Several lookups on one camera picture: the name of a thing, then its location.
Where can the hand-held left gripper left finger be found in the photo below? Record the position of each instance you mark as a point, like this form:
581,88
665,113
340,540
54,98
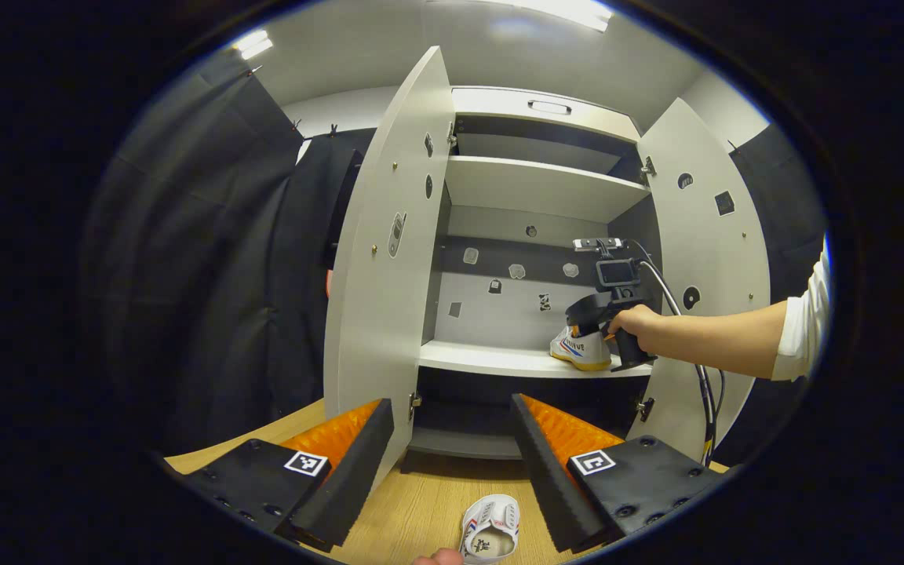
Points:
350,471

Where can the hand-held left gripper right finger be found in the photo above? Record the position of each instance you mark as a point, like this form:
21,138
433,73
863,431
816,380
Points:
546,471

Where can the white canvas shoe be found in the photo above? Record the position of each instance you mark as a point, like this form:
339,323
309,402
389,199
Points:
491,526
581,351

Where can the grey white shoe cabinet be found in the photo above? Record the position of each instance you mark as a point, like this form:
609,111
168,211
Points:
530,188

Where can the white shirt sleeve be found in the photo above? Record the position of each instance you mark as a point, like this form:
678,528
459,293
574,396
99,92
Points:
805,329

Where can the black backdrop cloth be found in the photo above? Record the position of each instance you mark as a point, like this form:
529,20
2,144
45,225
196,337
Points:
201,275

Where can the large ceiling light panel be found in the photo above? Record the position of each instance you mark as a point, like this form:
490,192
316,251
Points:
570,12

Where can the small ceiling light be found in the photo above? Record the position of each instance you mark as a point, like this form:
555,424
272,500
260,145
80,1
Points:
253,45

